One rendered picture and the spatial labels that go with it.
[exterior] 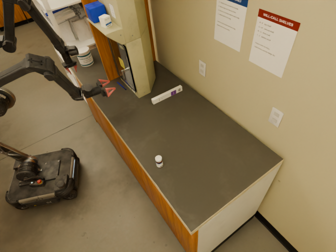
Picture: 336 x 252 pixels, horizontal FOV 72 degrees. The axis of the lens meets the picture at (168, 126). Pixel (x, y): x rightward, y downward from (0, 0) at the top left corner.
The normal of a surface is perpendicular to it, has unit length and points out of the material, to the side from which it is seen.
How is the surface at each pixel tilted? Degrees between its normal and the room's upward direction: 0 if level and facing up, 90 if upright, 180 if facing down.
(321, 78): 90
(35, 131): 0
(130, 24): 90
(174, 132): 0
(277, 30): 90
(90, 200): 0
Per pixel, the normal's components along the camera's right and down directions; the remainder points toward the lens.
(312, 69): -0.82, 0.47
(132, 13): 0.57, 0.58
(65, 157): -0.08, -0.66
